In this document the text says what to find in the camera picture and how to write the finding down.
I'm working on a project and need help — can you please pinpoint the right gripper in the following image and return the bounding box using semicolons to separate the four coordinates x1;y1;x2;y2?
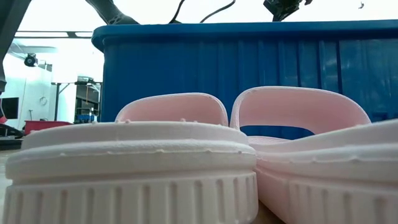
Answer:
263;0;313;22

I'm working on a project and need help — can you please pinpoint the blue plastic bin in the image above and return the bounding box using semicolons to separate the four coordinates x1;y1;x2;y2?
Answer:
91;19;398;141

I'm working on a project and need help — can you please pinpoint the pink slide sandal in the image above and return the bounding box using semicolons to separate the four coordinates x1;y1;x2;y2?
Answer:
2;92;259;224
229;86;398;224

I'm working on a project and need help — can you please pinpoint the black round ceiling fixture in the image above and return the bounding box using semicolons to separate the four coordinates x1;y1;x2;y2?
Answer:
24;52;39;68

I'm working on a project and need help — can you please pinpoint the red plastic crate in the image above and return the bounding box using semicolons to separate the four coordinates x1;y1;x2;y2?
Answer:
24;120;73;136

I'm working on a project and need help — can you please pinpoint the black red office chair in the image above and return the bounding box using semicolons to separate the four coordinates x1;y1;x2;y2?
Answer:
0;90;24;139

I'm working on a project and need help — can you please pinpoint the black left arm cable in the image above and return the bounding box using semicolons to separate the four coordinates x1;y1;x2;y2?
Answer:
169;0;236;24

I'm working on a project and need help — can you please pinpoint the black wall screen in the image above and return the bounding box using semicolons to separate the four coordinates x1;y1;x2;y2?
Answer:
0;96;19;120

